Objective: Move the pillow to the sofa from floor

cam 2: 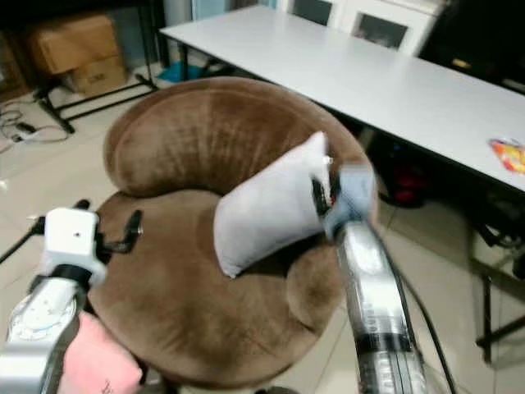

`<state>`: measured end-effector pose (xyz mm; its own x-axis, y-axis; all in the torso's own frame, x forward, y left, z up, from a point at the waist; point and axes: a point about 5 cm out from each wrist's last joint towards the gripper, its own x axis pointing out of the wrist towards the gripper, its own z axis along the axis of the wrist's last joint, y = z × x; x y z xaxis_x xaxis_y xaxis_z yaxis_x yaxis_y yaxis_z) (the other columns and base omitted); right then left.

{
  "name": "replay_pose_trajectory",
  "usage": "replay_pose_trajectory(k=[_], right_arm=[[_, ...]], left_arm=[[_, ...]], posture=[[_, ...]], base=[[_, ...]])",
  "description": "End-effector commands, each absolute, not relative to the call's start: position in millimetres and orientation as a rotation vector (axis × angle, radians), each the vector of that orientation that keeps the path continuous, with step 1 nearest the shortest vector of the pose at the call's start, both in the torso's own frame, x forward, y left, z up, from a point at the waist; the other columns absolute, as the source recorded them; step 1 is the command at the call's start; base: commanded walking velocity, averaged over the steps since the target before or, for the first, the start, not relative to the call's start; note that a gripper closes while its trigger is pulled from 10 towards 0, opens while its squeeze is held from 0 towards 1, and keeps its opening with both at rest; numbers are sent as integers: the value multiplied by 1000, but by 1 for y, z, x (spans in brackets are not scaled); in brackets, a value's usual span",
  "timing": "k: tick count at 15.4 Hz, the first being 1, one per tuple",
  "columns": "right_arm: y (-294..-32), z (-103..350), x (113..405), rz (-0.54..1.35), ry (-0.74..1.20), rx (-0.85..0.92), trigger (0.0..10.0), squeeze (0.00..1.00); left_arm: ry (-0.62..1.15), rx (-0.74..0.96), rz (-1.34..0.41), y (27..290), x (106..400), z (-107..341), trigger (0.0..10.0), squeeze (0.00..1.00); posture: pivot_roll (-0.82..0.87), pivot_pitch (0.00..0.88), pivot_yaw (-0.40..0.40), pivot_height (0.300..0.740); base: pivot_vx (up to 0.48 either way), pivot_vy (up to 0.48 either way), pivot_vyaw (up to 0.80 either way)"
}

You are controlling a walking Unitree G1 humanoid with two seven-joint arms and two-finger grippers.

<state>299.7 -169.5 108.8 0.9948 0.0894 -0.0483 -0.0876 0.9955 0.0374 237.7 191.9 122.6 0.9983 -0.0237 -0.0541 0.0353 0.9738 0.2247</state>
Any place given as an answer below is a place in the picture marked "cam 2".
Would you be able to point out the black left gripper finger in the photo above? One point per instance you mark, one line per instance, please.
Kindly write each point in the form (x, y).
(38, 226)
(130, 234)

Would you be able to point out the small brown cardboard box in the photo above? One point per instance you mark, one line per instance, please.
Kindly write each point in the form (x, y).
(100, 75)

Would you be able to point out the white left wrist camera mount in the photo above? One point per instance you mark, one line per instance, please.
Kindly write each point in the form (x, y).
(70, 234)

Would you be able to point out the long white table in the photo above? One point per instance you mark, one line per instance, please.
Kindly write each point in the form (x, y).
(361, 82)

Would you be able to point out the brown round velvet sofa chair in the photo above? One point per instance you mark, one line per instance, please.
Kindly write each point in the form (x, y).
(180, 320)

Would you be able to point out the red yellow snack packet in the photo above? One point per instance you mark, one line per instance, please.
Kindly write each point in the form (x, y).
(510, 154)

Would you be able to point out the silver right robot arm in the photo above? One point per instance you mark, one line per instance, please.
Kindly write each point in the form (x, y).
(377, 312)

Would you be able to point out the black metal table frame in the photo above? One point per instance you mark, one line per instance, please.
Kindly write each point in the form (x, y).
(490, 312)

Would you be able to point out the dark labelled cardboard box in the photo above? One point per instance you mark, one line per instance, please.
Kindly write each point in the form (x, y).
(8, 70)

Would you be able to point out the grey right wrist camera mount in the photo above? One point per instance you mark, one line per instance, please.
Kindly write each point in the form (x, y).
(351, 195)

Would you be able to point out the grey rectangular pillow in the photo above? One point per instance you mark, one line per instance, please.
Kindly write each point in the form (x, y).
(271, 209)

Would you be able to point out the large brown cardboard box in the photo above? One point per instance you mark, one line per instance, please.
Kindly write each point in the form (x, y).
(74, 41)

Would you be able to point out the pink cloth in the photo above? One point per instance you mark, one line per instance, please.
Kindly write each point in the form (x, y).
(98, 361)

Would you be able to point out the red and black bag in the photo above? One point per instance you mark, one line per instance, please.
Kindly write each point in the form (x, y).
(408, 185)

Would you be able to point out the black metal rack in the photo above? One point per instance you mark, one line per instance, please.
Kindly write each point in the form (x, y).
(98, 97)

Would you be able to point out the white cabinet with glass doors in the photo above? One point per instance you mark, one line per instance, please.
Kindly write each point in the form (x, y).
(377, 25)

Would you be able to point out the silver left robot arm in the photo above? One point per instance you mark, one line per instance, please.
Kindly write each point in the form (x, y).
(37, 328)

